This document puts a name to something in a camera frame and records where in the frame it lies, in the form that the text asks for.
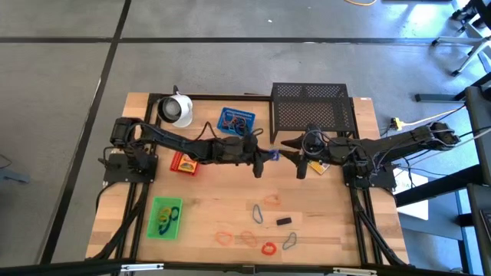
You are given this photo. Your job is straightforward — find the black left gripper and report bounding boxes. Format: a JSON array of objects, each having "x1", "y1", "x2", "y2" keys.
[{"x1": 239, "y1": 131, "x2": 272, "y2": 180}]

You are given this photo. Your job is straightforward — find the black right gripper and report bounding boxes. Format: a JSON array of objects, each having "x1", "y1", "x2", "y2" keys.
[{"x1": 281, "y1": 125, "x2": 333, "y2": 180}]

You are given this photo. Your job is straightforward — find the black mesh metal shelf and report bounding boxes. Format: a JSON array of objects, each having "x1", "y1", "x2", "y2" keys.
[{"x1": 269, "y1": 82, "x2": 357, "y2": 146}]

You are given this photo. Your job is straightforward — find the blue plastic basket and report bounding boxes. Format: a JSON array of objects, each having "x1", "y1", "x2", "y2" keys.
[{"x1": 216, "y1": 107, "x2": 257, "y2": 139}]

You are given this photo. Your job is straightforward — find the red plastic basket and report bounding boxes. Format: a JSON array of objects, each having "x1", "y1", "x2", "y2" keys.
[{"x1": 170, "y1": 150, "x2": 201, "y2": 177}]

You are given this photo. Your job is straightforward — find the grey-blue rubber band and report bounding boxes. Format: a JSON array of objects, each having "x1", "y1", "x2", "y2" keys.
[{"x1": 282, "y1": 232, "x2": 298, "y2": 251}]

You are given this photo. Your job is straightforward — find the white cylindrical lamp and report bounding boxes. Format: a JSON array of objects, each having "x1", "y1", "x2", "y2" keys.
[{"x1": 157, "y1": 84, "x2": 194, "y2": 129}]

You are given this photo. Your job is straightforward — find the red rubber band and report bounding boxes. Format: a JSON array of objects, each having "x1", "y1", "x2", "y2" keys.
[{"x1": 261, "y1": 241, "x2": 278, "y2": 257}]

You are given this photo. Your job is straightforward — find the white board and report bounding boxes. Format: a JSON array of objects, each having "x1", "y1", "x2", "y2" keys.
[{"x1": 393, "y1": 168, "x2": 430, "y2": 222}]

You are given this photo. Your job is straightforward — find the green plastic basket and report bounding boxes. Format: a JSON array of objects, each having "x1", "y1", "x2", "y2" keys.
[{"x1": 146, "y1": 195, "x2": 184, "y2": 241}]

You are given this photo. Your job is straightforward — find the black support beam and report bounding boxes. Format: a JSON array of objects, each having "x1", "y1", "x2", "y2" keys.
[{"x1": 394, "y1": 163, "x2": 483, "y2": 209}]

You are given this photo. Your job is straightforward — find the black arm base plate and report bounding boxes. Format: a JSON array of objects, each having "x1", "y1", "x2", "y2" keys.
[
  {"x1": 343, "y1": 163, "x2": 398, "y2": 191},
  {"x1": 102, "y1": 152, "x2": 159, "y2": 184}
]

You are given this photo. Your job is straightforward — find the black cable bundle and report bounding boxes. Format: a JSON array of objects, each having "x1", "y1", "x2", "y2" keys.
[
  {"x1": 351, "y1": 187, "x2": 408, "y2": 268},
  {"x1": 86, "y1": 182, "x2": 150, "y2": 265}
]

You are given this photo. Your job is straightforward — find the black table frame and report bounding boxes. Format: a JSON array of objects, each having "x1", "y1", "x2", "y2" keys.
[{"x1": 114, "y1": 93, "x2": 407, "y2": 268}]

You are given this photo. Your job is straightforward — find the silver frame bracket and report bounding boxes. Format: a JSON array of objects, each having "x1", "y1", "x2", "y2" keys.
[
  {"x1": 332, "y1": 267, "x2": 377, "y2": 276},
  {"x1": 120, "y1": 263, "x2": 165, "y2": 273}
]

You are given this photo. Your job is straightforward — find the white power cable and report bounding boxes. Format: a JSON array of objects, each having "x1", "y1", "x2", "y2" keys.
[{"x1": 401, "y1": 106, "x2": 468, "y2": 128}]

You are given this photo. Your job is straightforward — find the white metal leg frame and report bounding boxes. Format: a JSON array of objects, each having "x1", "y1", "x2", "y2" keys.
[{"x1": 431, "y1": 21, "x2": 491, "y2": 77}]

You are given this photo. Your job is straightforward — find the black overhead frame bar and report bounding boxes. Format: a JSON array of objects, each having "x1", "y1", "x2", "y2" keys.
[{"x1": 0, "y1": 260, "x2": 491, "y2": 276}]

